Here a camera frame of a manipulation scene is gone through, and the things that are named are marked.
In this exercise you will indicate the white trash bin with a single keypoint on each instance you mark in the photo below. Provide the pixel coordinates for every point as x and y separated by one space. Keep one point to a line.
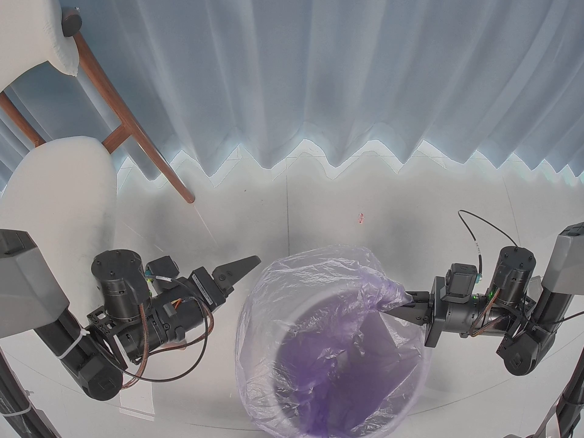
292 322

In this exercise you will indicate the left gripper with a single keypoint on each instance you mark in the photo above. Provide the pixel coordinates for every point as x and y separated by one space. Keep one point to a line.
203 290

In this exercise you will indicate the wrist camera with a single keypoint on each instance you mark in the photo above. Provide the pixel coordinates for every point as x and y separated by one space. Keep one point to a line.
461 279
162 269

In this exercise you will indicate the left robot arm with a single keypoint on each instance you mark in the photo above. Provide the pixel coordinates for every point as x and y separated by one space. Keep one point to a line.
27 285

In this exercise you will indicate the white chair with wooden legs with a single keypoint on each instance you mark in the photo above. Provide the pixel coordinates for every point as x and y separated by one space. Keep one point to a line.
59 190

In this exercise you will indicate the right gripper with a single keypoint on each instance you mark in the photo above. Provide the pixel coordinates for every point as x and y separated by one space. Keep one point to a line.
456 315

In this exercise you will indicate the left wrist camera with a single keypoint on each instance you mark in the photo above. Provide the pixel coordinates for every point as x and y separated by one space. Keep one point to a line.
162 269

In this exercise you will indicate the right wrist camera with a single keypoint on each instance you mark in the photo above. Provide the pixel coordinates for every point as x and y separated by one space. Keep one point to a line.
461 279

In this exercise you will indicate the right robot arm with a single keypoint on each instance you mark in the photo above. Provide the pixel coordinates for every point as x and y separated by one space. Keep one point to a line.
565 263

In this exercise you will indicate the purple plastic bag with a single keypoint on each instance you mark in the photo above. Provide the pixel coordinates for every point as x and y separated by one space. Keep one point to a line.
319 272

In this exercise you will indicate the pale blue curtain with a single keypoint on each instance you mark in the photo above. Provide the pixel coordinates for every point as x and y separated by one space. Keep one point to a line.
319 62

